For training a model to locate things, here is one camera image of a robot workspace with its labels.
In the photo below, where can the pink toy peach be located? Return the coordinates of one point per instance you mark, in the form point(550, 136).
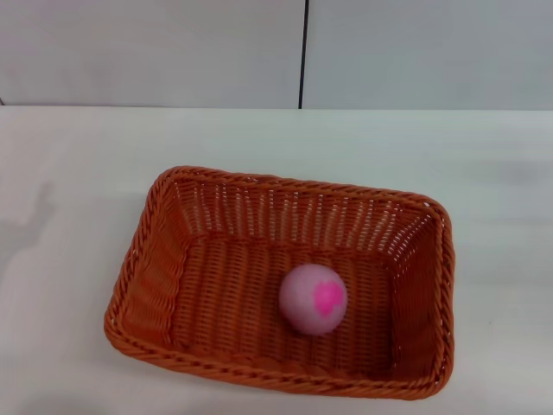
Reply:
point(312, 298)

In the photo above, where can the orange woven plastic basket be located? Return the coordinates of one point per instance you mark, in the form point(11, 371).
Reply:
point(242, 302)

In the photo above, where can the black vertical wall strip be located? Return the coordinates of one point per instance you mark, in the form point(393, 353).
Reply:
point(303, 52)

